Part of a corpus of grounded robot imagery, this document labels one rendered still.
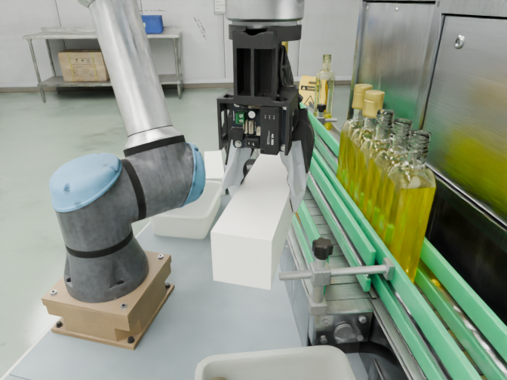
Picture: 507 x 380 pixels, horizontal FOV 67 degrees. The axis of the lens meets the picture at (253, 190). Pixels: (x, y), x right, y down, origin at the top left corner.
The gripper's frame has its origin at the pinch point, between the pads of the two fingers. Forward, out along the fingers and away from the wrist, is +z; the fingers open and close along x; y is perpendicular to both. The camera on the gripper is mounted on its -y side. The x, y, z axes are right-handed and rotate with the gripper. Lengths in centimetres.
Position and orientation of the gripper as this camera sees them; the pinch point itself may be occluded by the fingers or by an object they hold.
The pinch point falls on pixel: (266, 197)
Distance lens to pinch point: 47.9
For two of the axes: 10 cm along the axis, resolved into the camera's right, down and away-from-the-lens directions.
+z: 0.0, 8.9, 4.5
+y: -2.4, 4.4, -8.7
